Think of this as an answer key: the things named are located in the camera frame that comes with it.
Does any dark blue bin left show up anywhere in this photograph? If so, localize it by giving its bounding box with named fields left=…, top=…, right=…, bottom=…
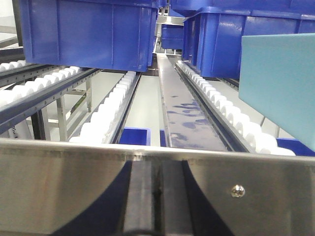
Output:
left=20, top=0, right=158, bottom=72

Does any lower dark blue bin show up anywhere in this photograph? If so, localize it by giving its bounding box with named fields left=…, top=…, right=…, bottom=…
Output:
left=119, top=127, right=151, bottom=146

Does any white roller track right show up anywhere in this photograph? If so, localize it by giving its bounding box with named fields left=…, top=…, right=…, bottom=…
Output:
left=176, top=60, right=295, bottom=156

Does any white roller track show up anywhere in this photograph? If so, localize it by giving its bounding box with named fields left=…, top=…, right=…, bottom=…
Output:
left=0, top=66, right=82, bottom=108
left=176, top=60, right=295, bottom=156
left=69, top=71, right=136, bottom=144

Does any white roller track centre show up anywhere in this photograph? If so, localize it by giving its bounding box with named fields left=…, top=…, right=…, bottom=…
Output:
left=69, top=71, right=136, bottom=144

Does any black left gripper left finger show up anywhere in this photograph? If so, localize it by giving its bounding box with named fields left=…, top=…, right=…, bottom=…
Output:
left=53, top=161, right=154, bottom=236

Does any dark blue bin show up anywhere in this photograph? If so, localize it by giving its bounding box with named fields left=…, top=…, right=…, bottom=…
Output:
left=119, top=127, right=151, bottom=146
left=161, top=25, right=184, bottom=50
left=170, top=0, right=315, bottom=79
left=20, top=0, right=158, bottom=72

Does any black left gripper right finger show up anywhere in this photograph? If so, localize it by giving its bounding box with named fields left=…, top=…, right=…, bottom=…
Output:
left=161, top=161, right=233, bottom=236

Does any steel shelf front rail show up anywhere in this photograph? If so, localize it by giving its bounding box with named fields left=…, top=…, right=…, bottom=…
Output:
left=0, top=139, right=315, bottom=236

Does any far dark blue bin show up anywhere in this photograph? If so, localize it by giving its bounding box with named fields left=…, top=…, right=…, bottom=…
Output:
left=161, top=25, right=184, bottom=50

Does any dark blue bin right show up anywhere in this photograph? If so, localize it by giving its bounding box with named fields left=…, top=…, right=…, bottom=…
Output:
left=170, top=0, right=315, bottom=79

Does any light blue plastic bin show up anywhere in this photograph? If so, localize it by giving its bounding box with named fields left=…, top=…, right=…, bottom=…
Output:
left=239, top=33, right=315, bottom=149

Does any white roller track left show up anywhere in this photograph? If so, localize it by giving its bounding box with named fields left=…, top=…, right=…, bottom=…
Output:
left=0, top=66, right=82, bottom=108

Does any steel lane divider strip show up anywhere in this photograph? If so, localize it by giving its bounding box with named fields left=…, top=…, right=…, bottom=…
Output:
left=157, top=54, right=227, bottom=151

